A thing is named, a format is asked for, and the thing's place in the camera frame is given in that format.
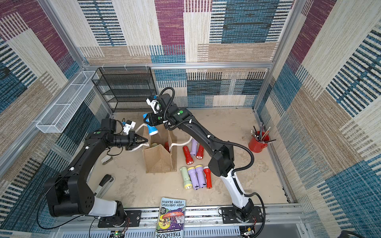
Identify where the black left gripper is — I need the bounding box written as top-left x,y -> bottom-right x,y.
111,132 -> 148,150

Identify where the blue flashlight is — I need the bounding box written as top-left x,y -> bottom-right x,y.
143,114 -> 158,136

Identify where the brown jute tote bag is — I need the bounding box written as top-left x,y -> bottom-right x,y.
134,124 -> 192,174

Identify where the purple flashlight row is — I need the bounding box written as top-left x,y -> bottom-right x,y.
190,138 -> 198,156

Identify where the red flashlight row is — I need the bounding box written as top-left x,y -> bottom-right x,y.
203,166 -> 212,189

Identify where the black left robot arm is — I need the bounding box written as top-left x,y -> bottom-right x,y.
44,119 -> 148,227

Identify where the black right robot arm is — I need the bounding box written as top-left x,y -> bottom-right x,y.
144,94 -> 255,222

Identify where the black white stapler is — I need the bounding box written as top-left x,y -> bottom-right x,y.
94,174 -> 115,198

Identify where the purple flashlight lower left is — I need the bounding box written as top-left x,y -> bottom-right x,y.
188,167 -> 200,190

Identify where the purple flashlight lower right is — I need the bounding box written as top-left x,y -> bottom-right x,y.
195,165 -> 206,188

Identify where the colourful treehouse book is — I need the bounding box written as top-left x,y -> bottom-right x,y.
154,197 -> 186,238

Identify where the red pen cup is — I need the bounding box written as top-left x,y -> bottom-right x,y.
249,123 -> 276,153

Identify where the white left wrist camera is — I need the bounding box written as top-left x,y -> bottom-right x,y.
122,119 -> 136,134

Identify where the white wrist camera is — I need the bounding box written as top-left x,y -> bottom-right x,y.
122,119 -> 136,134
146,95 -> 161,114

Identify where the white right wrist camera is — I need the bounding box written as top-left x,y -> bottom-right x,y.
146,95 -> 161,114

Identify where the black wire shelf rack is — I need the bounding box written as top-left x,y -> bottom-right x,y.
91,66 -> 156,113

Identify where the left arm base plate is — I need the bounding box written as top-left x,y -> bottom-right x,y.
97,210 -> 142,228

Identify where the white mesh wall basket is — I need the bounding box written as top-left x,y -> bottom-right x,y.
36,71 -> 95,133

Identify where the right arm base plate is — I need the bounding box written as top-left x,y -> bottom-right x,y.
218,206 -> 264,224

